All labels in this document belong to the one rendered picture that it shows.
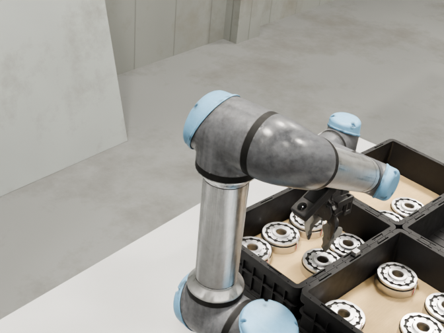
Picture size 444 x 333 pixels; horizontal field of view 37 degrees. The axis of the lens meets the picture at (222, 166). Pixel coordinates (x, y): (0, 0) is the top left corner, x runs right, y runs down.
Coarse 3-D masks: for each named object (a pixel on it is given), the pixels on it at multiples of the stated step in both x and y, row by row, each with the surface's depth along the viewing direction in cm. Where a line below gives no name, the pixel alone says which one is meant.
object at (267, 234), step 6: (276, 222) 182; (282, 222) 182; (264, 228) 179; (270, 228) 179; (288, 228) 180; (294, 228) 180; (264, 234) 177; (270, 234) 177; (294, 234) 178; (270, 240) 174; (276, 240) 175; (282, 240) 175; (288, 240) 176; (294, 240) 175
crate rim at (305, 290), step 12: (384, 240) 167; (420, 240) 169; (360, 252) 162; (348, 264) 158; (324, 276) 154; (312, 288) 150; (312, 300) 146; (324, 312) 144; (336, 324) 143; (348, 324) 141
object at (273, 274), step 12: (288, 192) 183; (264, 204) 177; (360, 204) 181; (372, 216) 177; (372, 240) 167; (252, 252) 159; (348, 252) 162; (252, 264) 158; (264, 264) 155; (336, 264) 158; (276, 276) 153; (312, 276) 153; (288, 288) 151; (300, 288) 150
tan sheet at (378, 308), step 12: (372, 276) 171; (360, 288) 166; (372, 288) 167; (420, 288) 168; (432, 288) 169; (348, 300) 162; (360, 300) 163; (372, 300) 163; (384, 300) 163; (396, 300) 164; (408, 300) 164; (420, 300) 165; (372, 312) 159; (384, 312) 160; (396, 312) 160; (408, 312) 160; (420, 312) 161; (372, 324) 156; (384, 324) 156; (396, 324) 156
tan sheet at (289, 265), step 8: (344, 232) 186; (304, 240) 181; (312, 240) 181; (320, 240) 182; (304, 248) 178; (312, 248) 178; (272, 256) 174; (280, 256) 174; (288, 256) 175; (296, 256) 175; (272, 264) 171; (280, 264) 172; (288, 264) 172; (296, 264) 172; (288, 272) 169; (296, 272) 169; (296, 280) 167
